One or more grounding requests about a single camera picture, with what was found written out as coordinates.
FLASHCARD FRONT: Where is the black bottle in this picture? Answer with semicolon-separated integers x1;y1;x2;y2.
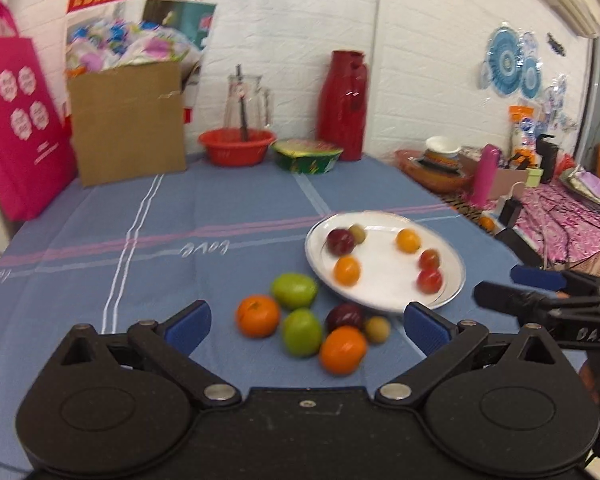
536;133;559;184

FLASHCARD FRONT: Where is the floral cloth in box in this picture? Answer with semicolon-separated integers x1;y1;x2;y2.
66;20;202;78

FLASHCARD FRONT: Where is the red-yellow small apple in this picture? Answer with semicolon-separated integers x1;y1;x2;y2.
418;248;441;270

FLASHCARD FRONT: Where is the red apple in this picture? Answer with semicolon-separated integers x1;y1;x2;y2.
416;269;443;295

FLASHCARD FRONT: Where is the small orange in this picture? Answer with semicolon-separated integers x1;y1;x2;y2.
332;255;361;287

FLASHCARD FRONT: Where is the green instant noodle bowl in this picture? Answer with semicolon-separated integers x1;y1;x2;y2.
272;139;343;174

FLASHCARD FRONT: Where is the green apple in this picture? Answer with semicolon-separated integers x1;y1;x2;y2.
282;309;323;358
271;273;318;311

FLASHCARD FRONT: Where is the pink water bottle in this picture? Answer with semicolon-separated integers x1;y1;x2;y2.
469;144;501;209

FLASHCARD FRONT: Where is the small brown kiwi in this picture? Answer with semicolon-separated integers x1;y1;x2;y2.
349;223;366;245

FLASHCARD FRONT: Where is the yellow-orange orange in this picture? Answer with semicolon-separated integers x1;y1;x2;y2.
396;229;422;254

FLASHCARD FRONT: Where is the orange-brown bowl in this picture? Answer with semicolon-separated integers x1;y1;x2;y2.
394;150;474;195

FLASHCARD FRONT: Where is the blue paper fan decoration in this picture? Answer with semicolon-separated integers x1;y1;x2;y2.
478;24;524;96

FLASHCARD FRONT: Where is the glass pitcher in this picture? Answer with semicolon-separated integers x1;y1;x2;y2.
223;65;273;134

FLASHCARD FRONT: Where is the orange tangerine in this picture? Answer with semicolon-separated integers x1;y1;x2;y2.
235;295;280;339
318;326;367;376

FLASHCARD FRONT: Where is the pink tote bag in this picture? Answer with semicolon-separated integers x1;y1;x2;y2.
0;0;76;221

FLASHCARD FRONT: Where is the cardboard box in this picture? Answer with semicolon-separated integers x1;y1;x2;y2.
67;61;195;188

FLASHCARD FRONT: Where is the dark red plum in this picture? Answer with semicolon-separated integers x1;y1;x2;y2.
326;228;356;257
325;302;365;334

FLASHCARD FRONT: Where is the white round plate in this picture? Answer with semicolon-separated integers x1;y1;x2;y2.
304;210;466;313

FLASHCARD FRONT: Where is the pink floral tablecloth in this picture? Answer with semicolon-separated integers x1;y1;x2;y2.
515;182;600;276

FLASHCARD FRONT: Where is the red plastic basket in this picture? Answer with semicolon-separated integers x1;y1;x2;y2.
198;128;276;168

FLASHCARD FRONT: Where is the red thermos jug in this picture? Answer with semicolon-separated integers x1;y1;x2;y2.
316;50;368;162

